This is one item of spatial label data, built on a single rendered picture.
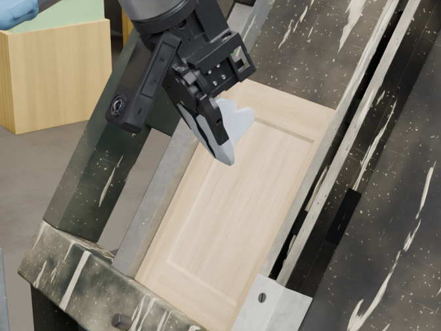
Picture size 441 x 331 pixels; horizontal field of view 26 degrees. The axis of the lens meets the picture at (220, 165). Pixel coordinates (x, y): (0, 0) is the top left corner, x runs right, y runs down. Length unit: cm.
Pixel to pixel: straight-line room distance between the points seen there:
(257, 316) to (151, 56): 57
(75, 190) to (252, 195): 44
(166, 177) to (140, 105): 73
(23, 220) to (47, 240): 225
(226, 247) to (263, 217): 9
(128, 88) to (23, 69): 412
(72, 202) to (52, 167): 281
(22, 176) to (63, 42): 89
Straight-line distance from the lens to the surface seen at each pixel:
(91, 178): 190
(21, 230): 407
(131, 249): 172
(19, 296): 356
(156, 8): 96
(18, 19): 94
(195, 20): 101
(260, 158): 160
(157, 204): 171
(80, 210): 191
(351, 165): 143
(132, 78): 100
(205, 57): 100
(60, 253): 187
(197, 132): 108
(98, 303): 174
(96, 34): 526
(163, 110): 190
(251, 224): 157
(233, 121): 106
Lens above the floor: 171
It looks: 21 degrees down
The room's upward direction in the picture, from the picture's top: straight up
